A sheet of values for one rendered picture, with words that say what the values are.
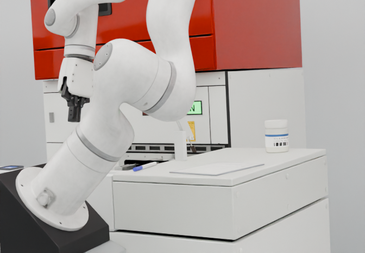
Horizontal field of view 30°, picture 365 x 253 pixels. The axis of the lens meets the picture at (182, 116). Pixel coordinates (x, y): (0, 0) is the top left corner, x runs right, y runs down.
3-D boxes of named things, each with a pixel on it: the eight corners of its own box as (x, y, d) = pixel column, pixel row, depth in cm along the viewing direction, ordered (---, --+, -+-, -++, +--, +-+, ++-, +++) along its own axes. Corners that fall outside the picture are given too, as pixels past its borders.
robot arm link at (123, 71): (125, 169, 148) (193, 88, 141) (52, 134, 139) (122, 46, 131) (115, 137, 158) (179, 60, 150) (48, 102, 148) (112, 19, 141)
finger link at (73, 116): (71, 97, 187) (69, 121, 186) (63, 95, 184) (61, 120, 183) (80, 97, 185) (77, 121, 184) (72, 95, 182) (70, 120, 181)
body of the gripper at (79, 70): (81, 60, 193) (77, 99, 192) (56, 52, 185) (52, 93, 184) (101, 58, 189) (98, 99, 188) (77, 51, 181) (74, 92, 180)
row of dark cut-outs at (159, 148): (120, 150, 251) (120, 144, 251) (225, 152, 228) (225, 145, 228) (119, 151, 251) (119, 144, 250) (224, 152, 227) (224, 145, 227)
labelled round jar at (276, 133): (271, 150, 212) (270, 119, 211) (293, 150, 208) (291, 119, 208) (262, 152, 206) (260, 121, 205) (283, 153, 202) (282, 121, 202)
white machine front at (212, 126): (52, 180, 273) (46, 80, 271) (233, 189, 230) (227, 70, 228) (46, 181, 270) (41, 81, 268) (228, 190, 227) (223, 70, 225)
